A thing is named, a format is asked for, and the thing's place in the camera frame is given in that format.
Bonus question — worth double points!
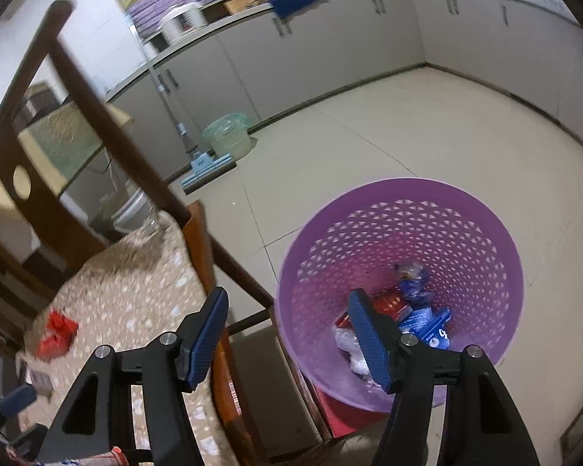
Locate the floral blue tissue pack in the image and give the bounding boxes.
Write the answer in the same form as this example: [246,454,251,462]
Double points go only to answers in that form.
[399,306,452,350]

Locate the small white cardboard box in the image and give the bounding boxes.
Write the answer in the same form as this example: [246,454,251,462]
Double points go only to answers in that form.
[25,368,53,398]

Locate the blue Vinda plastic wrapper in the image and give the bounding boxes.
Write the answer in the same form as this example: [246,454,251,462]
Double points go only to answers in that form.
[394,259,435,307]

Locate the purple mesh trash basket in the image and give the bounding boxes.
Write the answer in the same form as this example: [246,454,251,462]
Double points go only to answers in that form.
[275,178,524,412]

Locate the grey kitchen cabinets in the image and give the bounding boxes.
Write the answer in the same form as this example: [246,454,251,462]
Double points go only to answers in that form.
[110,0,583,178]

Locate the clear crumpled plastic bag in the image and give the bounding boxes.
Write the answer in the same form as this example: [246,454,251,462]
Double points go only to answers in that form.
[333,326,380,388]

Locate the red snack bag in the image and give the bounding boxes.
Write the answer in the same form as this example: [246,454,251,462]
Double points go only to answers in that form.
[351,288,413,323]

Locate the red rectangular carton box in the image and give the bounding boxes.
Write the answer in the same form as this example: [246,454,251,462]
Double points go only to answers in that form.
[35,331,72,363]

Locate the crumpled red wrapper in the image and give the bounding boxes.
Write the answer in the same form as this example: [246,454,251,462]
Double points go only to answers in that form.
[46,310,79,339]

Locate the white plastic bucket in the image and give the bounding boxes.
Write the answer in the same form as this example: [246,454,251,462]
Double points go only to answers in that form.
[110,190,152,235]

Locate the blue flat mop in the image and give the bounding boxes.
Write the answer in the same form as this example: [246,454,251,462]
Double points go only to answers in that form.
[124,16,237,195]

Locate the green translucent bucket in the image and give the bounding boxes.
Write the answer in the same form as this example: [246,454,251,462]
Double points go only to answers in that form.
[202,113,253,161]

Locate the dark wooden chair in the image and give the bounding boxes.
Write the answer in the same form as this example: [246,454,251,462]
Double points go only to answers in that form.
[0,0,274,465]

